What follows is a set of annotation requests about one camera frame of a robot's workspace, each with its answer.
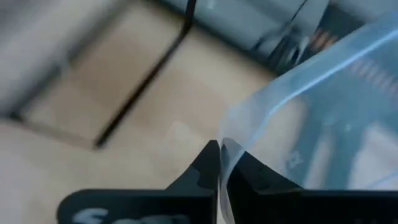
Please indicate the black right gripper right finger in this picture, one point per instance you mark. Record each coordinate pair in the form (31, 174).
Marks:
(264, 205)

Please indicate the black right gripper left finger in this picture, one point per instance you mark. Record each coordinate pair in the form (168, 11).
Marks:
(186, 205)

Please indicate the clear plastic bag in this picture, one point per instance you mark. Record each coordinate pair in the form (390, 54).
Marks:
(326, 109)

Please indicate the orange black striped tape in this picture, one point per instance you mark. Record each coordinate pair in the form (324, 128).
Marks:
(323, 39)

